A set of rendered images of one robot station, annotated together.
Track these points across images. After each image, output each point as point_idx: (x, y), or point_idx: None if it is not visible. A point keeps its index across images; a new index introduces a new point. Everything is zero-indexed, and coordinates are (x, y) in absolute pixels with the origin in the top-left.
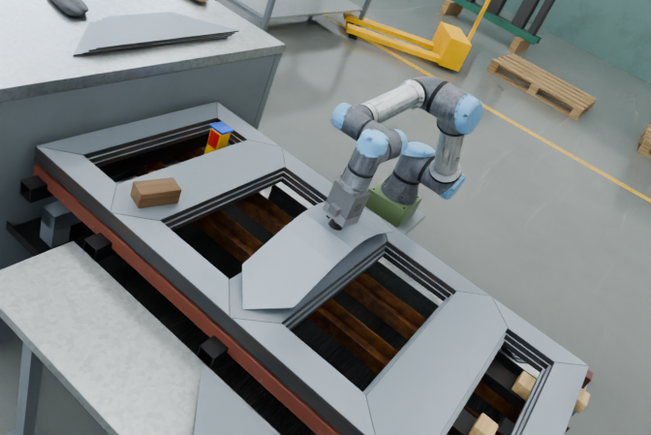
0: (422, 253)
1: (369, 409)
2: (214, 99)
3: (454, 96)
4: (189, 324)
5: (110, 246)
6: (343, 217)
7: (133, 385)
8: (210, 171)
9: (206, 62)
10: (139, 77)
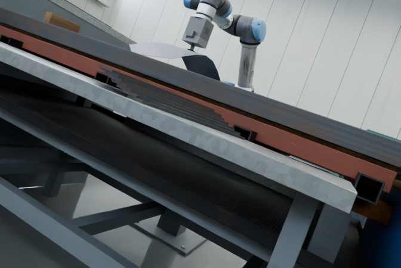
0: None
1: None
2: None
3: (250, 17)
4: (74, 128)
5: (21, 45)
6: (197, 36)
7: (39, 59)
8: None
9: (93, 21)
10: (51, 1)
